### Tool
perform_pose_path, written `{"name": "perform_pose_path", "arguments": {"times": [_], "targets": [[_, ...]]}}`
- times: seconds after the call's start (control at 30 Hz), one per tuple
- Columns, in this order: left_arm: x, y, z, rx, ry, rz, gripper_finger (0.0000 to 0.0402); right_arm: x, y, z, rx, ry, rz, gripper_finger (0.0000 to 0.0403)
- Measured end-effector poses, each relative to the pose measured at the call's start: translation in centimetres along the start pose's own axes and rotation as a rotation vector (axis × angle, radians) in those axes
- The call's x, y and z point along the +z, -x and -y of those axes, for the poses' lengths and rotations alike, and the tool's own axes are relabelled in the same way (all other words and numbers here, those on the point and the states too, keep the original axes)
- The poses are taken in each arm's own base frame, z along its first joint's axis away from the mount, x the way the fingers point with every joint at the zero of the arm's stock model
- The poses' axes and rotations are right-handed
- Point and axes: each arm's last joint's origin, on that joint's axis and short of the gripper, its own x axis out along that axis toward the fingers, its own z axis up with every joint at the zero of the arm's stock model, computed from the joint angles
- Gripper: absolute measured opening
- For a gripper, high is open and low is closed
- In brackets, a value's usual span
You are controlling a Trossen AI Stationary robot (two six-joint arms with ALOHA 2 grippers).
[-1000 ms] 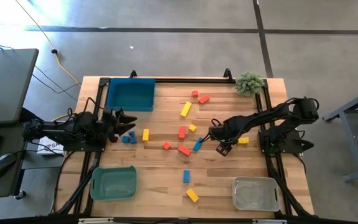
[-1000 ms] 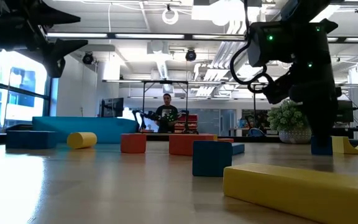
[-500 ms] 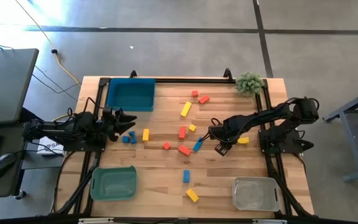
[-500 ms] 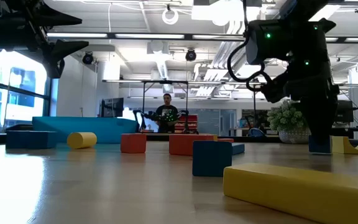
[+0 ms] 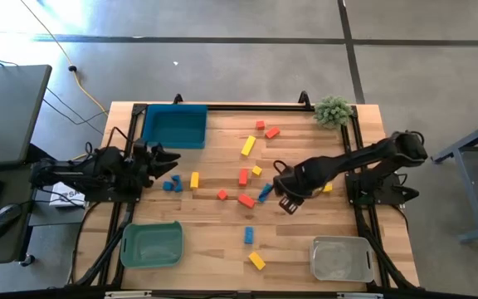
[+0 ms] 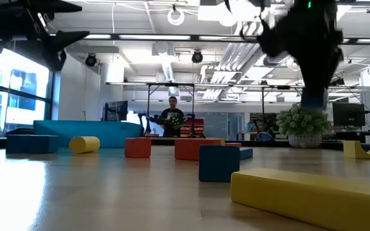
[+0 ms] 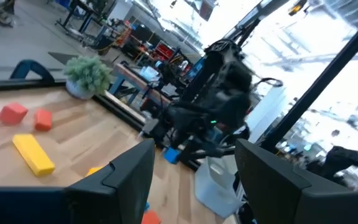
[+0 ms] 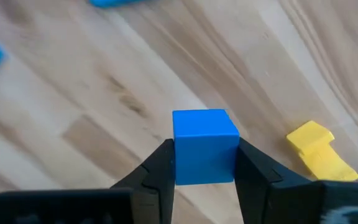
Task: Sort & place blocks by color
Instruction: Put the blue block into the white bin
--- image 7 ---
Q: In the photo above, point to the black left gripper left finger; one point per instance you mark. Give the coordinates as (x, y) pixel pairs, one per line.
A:
(120, 193)

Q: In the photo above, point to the orange block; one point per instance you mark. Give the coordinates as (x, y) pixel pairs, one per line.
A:
(151, 218)

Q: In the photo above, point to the black frame post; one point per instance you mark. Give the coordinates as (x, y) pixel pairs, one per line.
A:
(322, 81)
(253, 17)

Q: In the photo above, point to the blue cube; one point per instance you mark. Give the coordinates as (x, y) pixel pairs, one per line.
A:
(147, 207)
(171, 155)

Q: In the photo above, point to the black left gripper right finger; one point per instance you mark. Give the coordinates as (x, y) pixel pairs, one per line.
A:
(275, 193)

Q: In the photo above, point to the yellow long block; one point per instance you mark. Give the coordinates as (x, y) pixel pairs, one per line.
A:
(33, 155)

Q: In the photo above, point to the red cube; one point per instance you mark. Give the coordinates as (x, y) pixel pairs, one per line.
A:
(12, 113)

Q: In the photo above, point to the blue-legged work table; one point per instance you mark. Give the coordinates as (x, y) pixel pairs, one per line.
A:
(76, 18)

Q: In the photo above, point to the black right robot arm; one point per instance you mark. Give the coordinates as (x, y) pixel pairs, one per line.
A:
(222, 93)

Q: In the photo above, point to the green plant in white pot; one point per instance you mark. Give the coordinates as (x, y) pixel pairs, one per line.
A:
(87, 74)

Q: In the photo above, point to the orange cube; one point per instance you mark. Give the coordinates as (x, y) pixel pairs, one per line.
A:
(43, 119)

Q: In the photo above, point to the wooden workbench with blue legs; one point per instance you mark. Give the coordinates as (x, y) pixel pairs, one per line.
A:
(135, 81)

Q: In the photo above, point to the white plastic bin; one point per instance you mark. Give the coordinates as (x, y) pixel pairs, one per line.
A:
(213, 193)

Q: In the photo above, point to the red tool cabinet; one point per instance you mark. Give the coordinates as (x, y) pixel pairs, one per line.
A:
(164, 51)

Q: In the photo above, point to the blue computer screen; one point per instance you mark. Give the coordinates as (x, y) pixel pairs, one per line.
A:
(195, 70)

